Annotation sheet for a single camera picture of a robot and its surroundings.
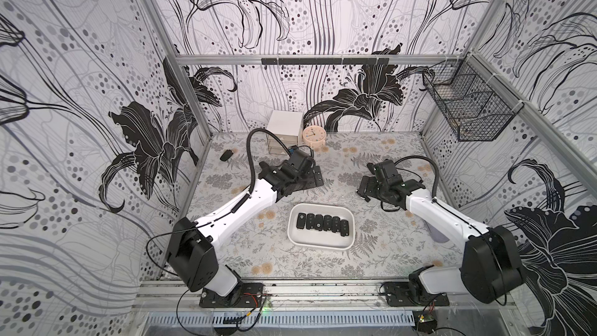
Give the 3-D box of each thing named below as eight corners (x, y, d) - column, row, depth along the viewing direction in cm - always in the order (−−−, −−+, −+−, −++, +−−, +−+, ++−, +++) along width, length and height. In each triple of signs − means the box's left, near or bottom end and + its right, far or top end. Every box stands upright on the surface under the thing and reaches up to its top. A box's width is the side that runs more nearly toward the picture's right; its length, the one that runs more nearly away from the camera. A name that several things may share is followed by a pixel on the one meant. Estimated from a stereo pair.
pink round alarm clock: (302, 149, 115) (302, 144, 113) (302, 130, 124) (302, 125, 121) (327, 148, 115) (327, 144, 113) (325, 130, 124) (326, 125, 121)
